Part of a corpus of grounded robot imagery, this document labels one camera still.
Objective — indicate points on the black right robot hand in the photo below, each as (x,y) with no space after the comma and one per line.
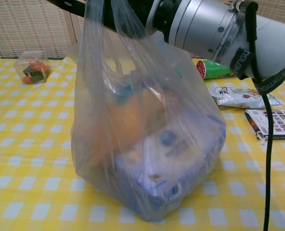
(137,14)

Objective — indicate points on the transparent plastic carrier bag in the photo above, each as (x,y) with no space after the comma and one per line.
(96,125)

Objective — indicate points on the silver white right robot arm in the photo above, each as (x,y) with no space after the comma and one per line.
(205,26)

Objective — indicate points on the orange snack pack in bag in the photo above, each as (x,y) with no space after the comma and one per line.
(130,115)

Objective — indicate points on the white snack packet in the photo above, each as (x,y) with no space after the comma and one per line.
(241,98)

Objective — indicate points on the green snack package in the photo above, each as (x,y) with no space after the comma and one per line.
(212,69)

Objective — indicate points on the clear box with orange pieces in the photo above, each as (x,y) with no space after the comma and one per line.
(34,71)

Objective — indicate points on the beige woven folding screen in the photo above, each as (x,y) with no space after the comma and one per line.
(19,26)

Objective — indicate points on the blue and white carton box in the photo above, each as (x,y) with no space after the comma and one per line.
(161,168)

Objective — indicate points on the yellow white checked tablecloth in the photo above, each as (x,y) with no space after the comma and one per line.
(24,144)

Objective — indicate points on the black box with coloured tiles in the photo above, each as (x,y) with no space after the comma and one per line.
(282,125)

